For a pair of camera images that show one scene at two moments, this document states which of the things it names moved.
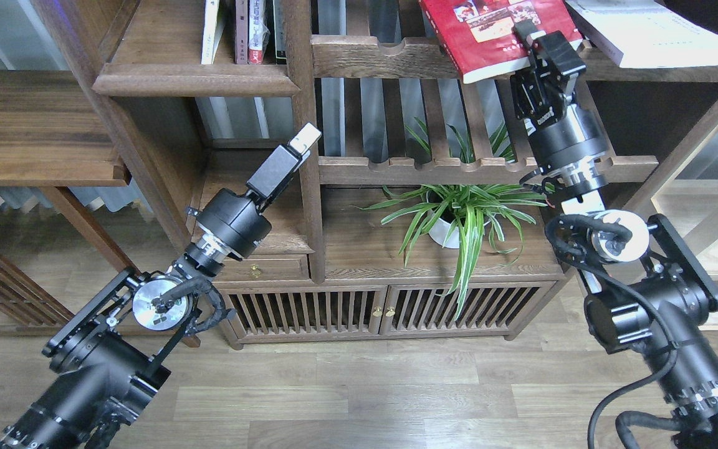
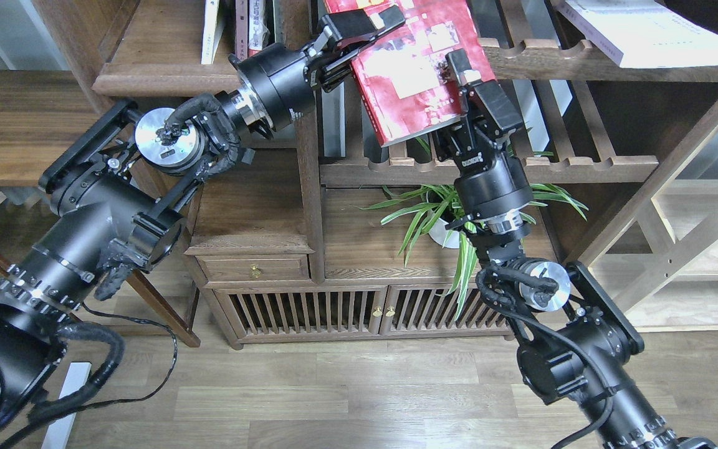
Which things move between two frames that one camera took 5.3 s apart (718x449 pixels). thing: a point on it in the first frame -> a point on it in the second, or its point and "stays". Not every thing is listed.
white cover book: [648, 33] stays
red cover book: [477, 35] -> [404, 78]
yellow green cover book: [213, 27] stays
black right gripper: [568, 148] -> [487, 182]
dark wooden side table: [45, 128] stays
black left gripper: [229, 225] -> [283, 80]
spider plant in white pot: [457, 216] stays
